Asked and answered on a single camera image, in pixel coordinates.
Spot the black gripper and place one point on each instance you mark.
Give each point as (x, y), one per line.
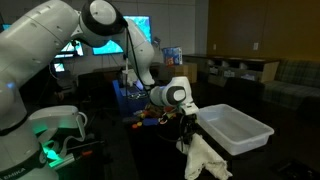
(188, 126)

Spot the white terry towel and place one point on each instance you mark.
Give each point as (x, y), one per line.
(203, 158)

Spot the red plush toy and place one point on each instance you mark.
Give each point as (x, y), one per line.
(169, 109)

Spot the blue plush toy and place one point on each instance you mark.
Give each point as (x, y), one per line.
(150, 121)

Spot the brown plush toy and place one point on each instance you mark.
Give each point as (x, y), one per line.
(154, 110)

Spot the orange disc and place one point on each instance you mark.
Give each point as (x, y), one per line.
(134, 126)

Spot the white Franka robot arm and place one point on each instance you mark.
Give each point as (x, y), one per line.
(36, 50)

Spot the clear plastic storage container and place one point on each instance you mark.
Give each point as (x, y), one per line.
(233, 128)

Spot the blue cart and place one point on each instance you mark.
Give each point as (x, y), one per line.
(131, 105)

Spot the cardboard box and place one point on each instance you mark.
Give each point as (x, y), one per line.
(181, 72)

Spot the small open laptop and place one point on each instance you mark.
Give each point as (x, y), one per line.
(136, 94)

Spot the wooden shelf cabinet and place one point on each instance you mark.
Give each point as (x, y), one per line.
(233, 68)

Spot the blue white carton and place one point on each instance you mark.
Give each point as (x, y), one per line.
(172, 56)

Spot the orange tipped tool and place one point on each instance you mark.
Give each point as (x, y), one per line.
(85, 154)

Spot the green plaid sofa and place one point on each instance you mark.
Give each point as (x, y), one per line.
(293, 86)

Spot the white VR headset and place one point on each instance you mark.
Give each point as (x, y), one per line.
(56, 116)

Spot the small lit monitor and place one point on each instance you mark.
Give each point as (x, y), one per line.
(59, 67)

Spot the white wall outlet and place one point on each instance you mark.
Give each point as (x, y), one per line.
(256, 46)

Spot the black camera on tripod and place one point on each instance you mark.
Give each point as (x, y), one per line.
(75, 43)

